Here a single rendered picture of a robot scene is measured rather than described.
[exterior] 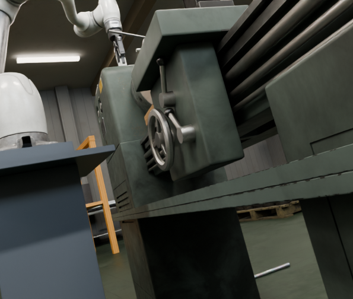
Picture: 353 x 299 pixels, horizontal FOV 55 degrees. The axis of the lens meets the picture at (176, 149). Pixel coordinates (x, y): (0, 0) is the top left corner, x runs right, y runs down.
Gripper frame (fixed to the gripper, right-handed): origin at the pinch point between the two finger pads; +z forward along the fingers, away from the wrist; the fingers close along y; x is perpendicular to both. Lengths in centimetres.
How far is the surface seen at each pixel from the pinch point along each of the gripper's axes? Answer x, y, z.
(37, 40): -36, -448, -270
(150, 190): -5, 17, 68
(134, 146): -7.5, 16.7, 46.5
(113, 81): -10.4, 16.2, 14.0
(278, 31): -4, 125, 53
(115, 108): -12.2, 16.1, 27.0
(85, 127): 40, -705, -160
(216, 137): -11, 106, 65
